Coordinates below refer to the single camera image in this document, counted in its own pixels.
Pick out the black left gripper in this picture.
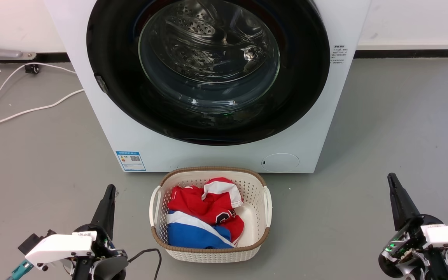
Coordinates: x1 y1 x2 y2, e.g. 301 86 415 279
72 184 129 280

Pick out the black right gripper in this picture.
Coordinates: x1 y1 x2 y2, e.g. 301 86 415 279
378 173 448 280

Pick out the black round glass washer door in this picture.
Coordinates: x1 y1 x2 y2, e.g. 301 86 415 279
86 0 331 146

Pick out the white front-load washing machine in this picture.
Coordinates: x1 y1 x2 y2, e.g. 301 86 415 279
44 0 371 174

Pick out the blue energy label sticker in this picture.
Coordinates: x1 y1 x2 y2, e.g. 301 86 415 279
115 151 147 172

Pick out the red white blue jersey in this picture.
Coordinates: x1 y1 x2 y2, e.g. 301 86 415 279
166 177 245 249

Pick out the round drain filter cover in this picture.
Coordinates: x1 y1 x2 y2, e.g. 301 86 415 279
261 153 300 173

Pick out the white wicker laundry basket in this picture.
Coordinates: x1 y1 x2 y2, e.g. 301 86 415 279
149 167 273 264

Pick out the small text sticker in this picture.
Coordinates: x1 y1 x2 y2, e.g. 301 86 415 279
332 45 349 65

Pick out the teal cable connector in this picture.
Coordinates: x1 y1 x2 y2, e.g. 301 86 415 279
6 260 35 280

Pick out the short white cable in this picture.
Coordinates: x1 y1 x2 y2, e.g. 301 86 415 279
0 89 85 131

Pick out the grey wall pipe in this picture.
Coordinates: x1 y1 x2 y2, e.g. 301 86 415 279
0 38 37 61

